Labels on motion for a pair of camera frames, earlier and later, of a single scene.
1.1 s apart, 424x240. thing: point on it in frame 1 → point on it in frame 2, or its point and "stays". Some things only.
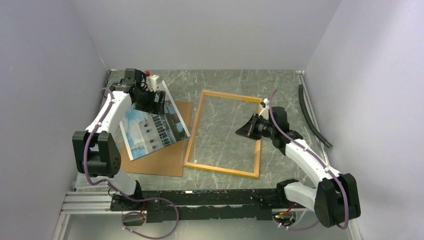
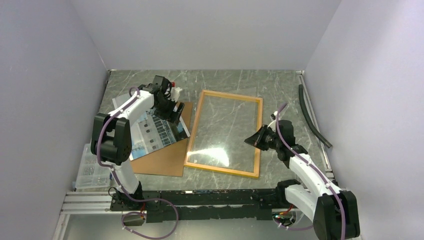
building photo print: [145, 132] stays
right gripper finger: [247, 130] → [256, 139]
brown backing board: [169, 160] stays
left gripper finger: [163, 94] → [179, 113]
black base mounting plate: [244, 205] stays
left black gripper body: [146, 102] → [166, 109]
